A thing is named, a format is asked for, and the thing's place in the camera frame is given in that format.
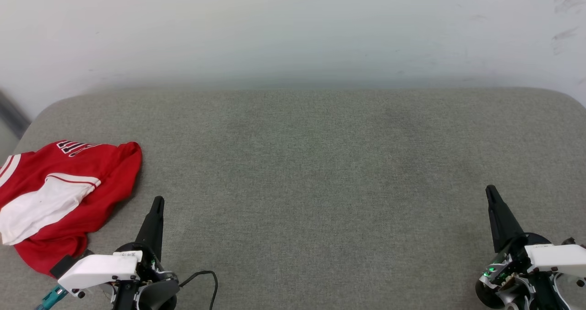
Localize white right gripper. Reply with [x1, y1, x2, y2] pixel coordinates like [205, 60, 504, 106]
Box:
[479, 185, 586, 286]

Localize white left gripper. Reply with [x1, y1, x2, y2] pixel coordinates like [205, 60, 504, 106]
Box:
[57, 196, 179, 298]

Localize red basketball jersey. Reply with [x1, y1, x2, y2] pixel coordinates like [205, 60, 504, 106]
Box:
[0, 140, 143, 277]

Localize grey fabric sofa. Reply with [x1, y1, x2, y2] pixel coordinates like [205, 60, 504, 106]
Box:
[0, 87, 586, 310]

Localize thin black cable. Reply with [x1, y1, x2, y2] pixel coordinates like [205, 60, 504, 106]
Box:
[179, 270, 219, 310]

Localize teal left cable connector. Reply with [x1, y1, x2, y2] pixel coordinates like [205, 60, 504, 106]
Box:
[36, 285, 69, 310]

